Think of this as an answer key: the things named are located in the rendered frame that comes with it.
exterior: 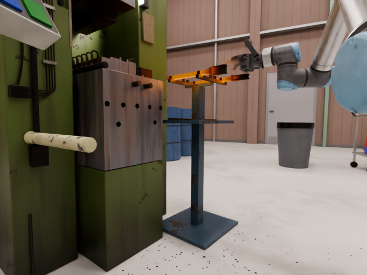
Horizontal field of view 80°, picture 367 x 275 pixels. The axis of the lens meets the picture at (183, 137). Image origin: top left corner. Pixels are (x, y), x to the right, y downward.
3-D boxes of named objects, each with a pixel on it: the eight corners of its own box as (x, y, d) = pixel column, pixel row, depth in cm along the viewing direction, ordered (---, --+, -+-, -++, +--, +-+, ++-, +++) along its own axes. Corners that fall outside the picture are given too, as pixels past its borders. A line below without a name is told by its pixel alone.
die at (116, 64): (135, 78, 115) (135, 61, 115) (101, 71, 99) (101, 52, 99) (92, 85, 140) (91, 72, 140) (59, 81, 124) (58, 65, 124)
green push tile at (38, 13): (53, 27, 68) (42, 5, 68) (31, 15, 60) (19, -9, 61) (49, 30, 68) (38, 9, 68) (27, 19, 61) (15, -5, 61)
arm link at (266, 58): (270, 44, 106) (275, 50, 114) (260, 46, 109) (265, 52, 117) (270, 63, 107) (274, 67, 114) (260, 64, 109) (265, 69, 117)
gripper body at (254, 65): (237, 70, 117) (260, 66, 110) (238, 53, 117) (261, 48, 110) (243, 73, 123) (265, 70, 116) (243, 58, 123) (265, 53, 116)
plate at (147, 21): (154, 44, 141) (154, 16, 140) (143, 40, 134) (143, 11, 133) (152, 45, 143) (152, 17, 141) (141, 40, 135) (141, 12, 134)
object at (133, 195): (163, 237, 130) (163, 159, 127) (106, 273, 100) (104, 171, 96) (106, 213, 164) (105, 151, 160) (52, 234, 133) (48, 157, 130)
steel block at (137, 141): (163, 159, 127) (163, 81, 123) (104, 171, 96) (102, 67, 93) (105, 150, 160) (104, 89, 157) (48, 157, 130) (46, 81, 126)
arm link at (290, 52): (299, 59, 99) (299, 37, 99) (270, 64, 106) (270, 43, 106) (301, 65, 107) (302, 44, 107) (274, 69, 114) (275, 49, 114)
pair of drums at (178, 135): (201, 153, 482) (202, 109, 475) (183, 163, 360) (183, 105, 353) (168, 151, 507) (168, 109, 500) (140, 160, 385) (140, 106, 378)
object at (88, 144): (99, 153, 66) (98, 135, 65) (81, 155, 62) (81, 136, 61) (39, 143, 92) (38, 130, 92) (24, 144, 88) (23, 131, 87)
